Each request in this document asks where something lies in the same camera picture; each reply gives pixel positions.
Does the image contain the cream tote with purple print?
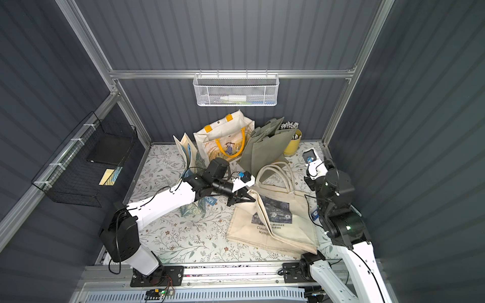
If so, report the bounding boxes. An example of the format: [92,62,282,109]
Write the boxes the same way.
[226,192,310,258]

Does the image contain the cream tote bag front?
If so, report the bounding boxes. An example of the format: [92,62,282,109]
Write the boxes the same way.
[251,161,319,254]

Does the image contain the olive green canvas bag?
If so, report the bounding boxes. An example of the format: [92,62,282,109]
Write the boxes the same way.
[238,117,296,177]

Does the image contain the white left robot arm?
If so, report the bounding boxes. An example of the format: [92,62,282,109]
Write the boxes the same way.
[99,158,255,276]

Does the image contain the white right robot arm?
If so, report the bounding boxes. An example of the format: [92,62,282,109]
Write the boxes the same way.
[301,162,392,302]

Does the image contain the cream tote blue print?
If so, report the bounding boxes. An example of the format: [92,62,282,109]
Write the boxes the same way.
[172,133,217,217]

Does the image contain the yellow pencil cup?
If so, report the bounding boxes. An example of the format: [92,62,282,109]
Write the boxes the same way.
[284,130,302,157]

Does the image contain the blue black marker device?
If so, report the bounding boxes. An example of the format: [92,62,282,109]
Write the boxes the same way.
[310,208,320,221]

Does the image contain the bundle of pencils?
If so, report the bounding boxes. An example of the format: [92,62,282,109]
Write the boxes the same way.
[280,121,299,130]

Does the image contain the white tube in basket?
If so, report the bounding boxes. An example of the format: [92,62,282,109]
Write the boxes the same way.
[220,95,247,104]

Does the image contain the yellow sticky notepad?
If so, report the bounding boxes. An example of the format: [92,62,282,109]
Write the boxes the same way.
[99,169,117,186]

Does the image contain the black notebook in basket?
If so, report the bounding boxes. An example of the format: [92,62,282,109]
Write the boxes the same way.
[86,135,132,165]

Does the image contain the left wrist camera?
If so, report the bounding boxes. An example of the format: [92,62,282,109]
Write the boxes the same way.
[231,171,256,193]

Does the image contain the cream tote yellow handles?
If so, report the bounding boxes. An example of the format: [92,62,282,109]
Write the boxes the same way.
[193,111,255,164]

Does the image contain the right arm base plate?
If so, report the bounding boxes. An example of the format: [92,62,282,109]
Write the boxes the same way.
[277,262,309,284]

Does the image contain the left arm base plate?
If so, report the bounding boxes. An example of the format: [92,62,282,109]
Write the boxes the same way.
[130,266,185,288]

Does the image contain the white wire wall basket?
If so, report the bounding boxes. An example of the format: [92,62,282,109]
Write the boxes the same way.
[193,73,280,107]

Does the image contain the black wire wall basket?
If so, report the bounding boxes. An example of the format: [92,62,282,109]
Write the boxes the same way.
[32,115,138,208]

